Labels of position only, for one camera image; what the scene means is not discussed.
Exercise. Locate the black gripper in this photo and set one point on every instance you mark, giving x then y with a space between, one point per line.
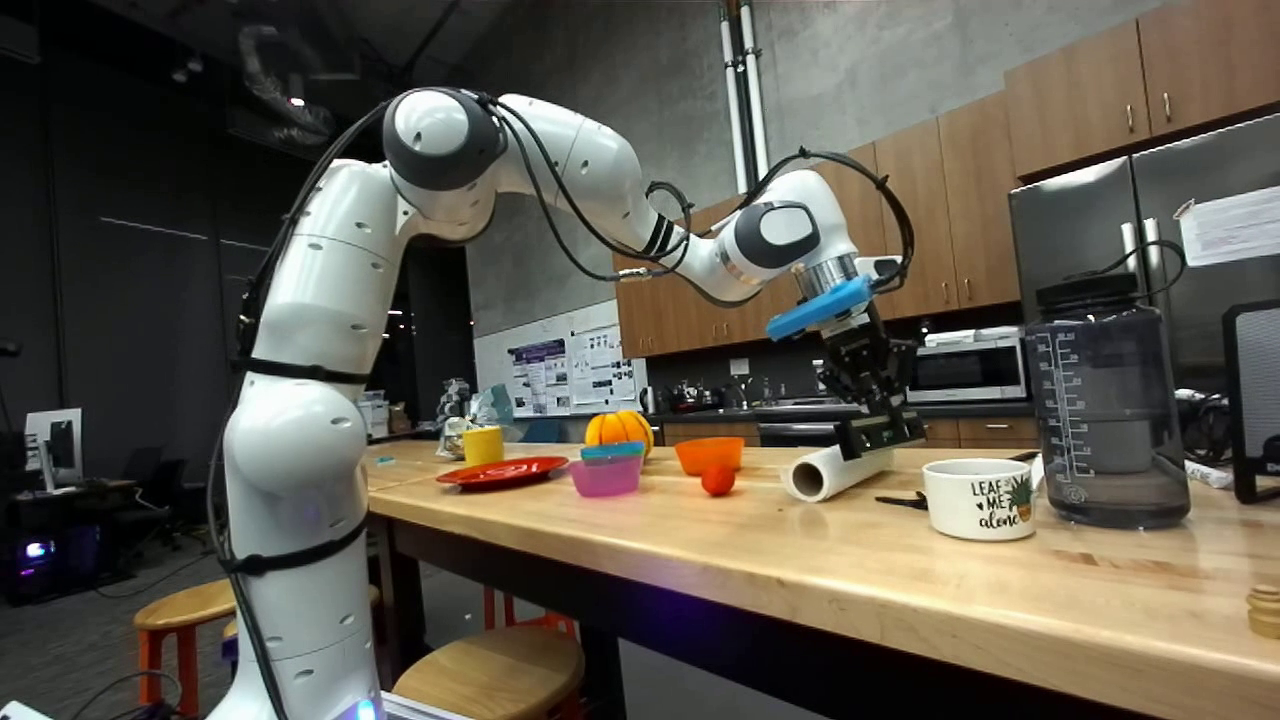
866 359

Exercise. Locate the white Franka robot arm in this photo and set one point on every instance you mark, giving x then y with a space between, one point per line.
306 466

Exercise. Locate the white printed mug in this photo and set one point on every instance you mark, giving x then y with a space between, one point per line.
980 507

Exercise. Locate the yellow mug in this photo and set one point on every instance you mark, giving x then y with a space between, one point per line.
483 446

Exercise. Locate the white paper towel roll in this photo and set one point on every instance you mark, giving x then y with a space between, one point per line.
820 473

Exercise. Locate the silver microwave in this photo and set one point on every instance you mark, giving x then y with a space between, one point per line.
969 360

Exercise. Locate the orange bowl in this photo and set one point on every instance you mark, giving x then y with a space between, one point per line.
708 455

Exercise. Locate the dark clear measuring pitcher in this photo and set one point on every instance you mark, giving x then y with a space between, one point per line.
1106 412

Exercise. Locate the orange pumpkin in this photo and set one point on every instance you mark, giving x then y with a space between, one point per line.
617 431

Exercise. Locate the green bowl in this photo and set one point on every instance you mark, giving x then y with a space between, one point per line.
611 455

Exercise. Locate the pink bowl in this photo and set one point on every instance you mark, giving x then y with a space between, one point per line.
605 477

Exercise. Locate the stainless steel refrigerator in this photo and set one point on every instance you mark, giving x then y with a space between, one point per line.
1203 334

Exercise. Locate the black tablet screen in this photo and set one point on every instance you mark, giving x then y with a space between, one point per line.
1257 401

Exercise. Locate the red plate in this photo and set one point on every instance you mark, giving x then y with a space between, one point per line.
500 473

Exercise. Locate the white paper on refrigerator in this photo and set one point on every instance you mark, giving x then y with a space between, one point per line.
1233 226

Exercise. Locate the brown cabinets above refrigerator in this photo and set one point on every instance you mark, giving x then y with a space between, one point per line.
1144 80

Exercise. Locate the tan round stack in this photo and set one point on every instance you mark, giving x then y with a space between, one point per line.
1266 608

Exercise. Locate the round wooden stool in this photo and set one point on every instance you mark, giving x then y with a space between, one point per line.
485 675
185 612

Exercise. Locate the small desktop monitor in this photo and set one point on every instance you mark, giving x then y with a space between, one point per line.
52 448

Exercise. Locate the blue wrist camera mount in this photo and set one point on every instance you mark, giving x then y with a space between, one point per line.
820 310

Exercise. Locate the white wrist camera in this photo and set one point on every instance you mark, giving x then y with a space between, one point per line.
884 271

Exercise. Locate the brown wall cabinets row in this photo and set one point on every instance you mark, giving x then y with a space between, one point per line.
961 213

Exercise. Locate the black metal table frame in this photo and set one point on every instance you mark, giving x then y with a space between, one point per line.
744 612

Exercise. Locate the white wall poster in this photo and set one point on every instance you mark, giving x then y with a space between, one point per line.
567 367

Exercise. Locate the red metal stool frame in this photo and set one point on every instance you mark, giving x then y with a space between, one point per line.
525 612

